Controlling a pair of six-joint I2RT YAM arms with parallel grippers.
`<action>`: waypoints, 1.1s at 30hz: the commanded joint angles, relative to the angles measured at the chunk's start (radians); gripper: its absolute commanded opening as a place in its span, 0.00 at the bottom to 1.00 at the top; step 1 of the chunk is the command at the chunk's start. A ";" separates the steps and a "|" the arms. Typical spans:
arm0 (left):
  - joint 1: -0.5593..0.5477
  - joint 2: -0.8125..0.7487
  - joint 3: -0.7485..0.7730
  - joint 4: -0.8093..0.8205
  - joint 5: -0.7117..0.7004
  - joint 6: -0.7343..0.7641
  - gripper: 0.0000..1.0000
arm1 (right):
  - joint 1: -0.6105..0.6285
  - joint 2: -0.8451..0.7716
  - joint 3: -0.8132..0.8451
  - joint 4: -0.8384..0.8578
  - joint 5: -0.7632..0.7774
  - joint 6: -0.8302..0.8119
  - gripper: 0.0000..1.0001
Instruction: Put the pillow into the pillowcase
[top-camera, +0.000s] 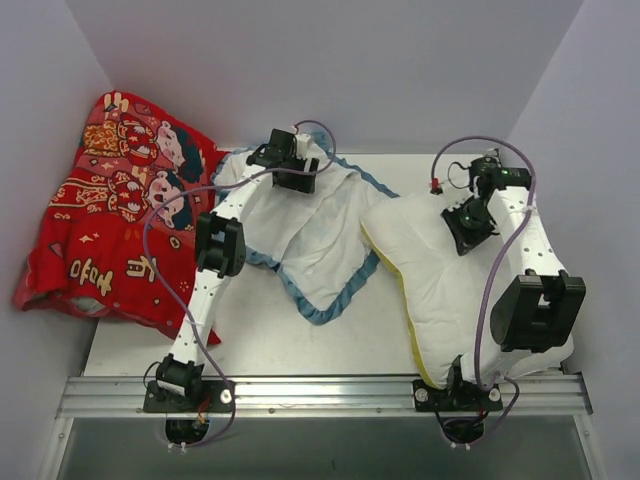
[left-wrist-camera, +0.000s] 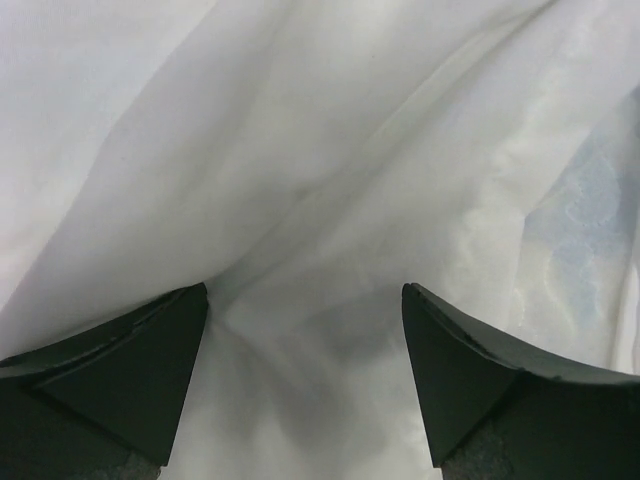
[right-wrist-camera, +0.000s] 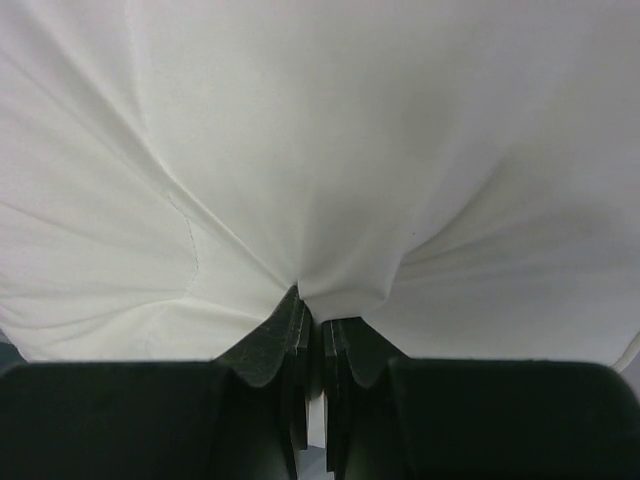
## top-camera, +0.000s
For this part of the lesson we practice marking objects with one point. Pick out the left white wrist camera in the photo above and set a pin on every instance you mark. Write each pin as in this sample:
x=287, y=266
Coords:
x=302, y=144

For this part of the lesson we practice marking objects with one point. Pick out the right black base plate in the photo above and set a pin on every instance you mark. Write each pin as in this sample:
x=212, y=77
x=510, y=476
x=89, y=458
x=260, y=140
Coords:
x=462, y=397

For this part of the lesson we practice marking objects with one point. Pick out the aluminium front rail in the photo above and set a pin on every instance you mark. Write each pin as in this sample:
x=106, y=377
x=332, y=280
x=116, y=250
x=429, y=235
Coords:
x=549, y=394

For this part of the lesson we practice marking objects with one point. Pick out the blue white bear pillowcase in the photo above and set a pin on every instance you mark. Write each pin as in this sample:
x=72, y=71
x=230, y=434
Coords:
x=313, y=242

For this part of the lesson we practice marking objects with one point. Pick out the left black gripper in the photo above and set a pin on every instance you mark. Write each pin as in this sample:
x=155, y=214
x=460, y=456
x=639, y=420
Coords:
x=296, y=175

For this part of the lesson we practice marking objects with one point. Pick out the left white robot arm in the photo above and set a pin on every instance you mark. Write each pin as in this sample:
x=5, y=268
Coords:
x=220, y=251

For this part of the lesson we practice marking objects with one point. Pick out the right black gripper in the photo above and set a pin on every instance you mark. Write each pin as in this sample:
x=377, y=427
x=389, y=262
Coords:
x=470, y=232

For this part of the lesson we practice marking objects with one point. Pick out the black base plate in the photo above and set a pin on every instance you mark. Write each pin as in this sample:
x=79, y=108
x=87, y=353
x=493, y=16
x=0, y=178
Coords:
x=462, y=397
x=212, y=396

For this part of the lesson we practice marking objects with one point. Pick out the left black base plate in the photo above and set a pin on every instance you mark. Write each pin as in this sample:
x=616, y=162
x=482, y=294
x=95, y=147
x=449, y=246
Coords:
x=212, y=396

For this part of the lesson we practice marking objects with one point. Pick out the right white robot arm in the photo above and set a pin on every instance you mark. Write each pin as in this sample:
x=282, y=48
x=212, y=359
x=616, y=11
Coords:
x=529, y=302

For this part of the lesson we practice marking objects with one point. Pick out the red patterned pillow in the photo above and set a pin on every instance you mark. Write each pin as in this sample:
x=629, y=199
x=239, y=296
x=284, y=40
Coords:
x=117, y=237

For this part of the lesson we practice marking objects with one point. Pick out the white pillow yellow edge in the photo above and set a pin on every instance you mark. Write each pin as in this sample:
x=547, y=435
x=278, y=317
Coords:
x=442, y=290

